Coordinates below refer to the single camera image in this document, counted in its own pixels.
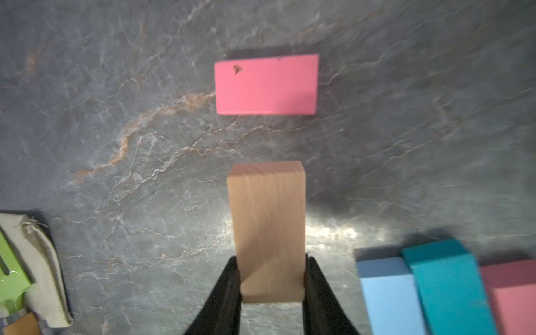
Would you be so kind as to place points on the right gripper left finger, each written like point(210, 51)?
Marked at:
point(222, 310)

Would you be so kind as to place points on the natural wood block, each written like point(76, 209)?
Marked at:
point(268, 209)

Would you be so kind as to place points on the teal block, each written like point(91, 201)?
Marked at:
point(450, 288)

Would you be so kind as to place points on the pink block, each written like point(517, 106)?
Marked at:
point(285, 85)
point(511, 292)

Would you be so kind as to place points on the light blue block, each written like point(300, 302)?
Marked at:
point(391, 298)

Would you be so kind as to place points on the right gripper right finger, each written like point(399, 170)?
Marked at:
point(321, 311)

